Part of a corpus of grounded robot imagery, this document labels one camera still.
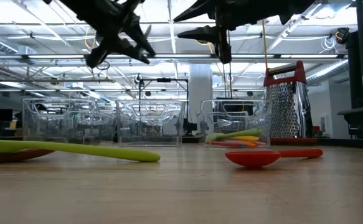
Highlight black hanging cable loop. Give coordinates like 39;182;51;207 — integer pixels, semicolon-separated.
96;61;111;82

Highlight brown wooden spoon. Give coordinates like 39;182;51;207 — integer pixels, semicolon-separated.
0;148;56;164

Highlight grey desk cart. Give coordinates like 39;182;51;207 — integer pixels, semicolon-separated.
336;30;363;139

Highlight red silicone spoon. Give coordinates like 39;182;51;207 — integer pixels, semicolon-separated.
224;147;324;169

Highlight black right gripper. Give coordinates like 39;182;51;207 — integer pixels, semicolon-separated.
172;0;318;65

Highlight long ceiling light strip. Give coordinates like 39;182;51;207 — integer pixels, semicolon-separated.
0;53;347;60

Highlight white building column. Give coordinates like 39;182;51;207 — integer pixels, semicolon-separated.
189;63;214;125

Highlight yellow hanging cord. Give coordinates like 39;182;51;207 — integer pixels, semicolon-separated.
261;19;268;70

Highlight red steel box grater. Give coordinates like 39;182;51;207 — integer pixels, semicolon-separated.
263;60;318;146

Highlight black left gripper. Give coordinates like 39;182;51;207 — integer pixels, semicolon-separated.
84;0;156;68

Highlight red silicone spatula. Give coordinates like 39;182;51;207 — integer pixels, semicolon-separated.
208;140;247;148

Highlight black background rig frame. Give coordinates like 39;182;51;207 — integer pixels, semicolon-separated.
137;77;190;125

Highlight orange silicone spatula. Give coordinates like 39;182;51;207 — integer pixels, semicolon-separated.
233;139;268;147

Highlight black ceiling cable reel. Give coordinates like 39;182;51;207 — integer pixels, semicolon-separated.
334;27;351;45

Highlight green silicone spoon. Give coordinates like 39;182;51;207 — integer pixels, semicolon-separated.
0;138;161;163

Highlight green silicone spatula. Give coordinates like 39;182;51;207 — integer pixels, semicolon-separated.
205;128;263;142

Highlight yellow silicone spatula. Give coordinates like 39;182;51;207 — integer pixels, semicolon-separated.
227;135;260;142

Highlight clear plastic bin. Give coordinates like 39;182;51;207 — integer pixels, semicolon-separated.
115;99;187;147
199;98;274;149
21;98;117;146

